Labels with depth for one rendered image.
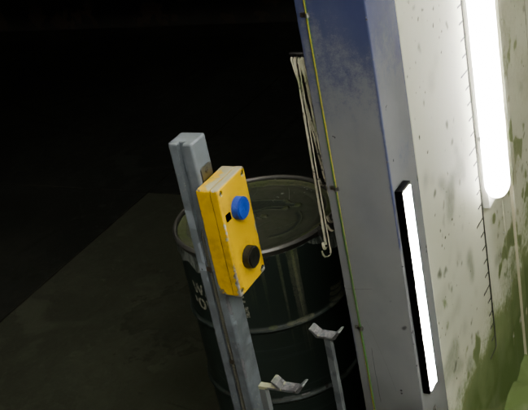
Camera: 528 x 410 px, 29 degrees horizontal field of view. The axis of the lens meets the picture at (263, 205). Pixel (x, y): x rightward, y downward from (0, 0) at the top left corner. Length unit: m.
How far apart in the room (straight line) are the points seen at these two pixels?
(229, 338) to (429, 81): 0.91
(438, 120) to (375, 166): 0.38
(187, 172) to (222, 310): 0.34
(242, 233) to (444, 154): 0.91
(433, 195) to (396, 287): 0.30
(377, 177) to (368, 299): 0.38
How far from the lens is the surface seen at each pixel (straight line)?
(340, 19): 2.41
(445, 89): 2.90
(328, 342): 2.38
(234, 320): 2.30
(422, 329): 2.77
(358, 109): 2.48
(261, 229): 3.39
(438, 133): 2.85
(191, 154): 2.11
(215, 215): 2.12
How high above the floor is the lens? 2.42
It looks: 26 degrees down
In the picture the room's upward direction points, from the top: 12 degrees counter-clockwise
